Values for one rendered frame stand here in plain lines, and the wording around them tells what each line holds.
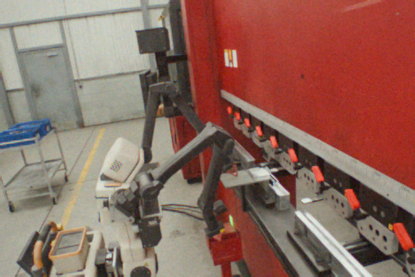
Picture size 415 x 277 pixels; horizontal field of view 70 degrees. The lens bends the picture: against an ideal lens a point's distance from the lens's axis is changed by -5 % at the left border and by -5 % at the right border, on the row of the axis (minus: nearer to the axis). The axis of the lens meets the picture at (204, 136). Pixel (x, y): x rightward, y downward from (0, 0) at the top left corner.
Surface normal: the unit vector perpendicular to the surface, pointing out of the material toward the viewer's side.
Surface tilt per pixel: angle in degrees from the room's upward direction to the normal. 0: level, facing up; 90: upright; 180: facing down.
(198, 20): 90
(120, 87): 90
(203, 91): 90
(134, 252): 90
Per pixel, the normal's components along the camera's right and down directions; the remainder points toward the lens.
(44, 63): 0.20, 0.26
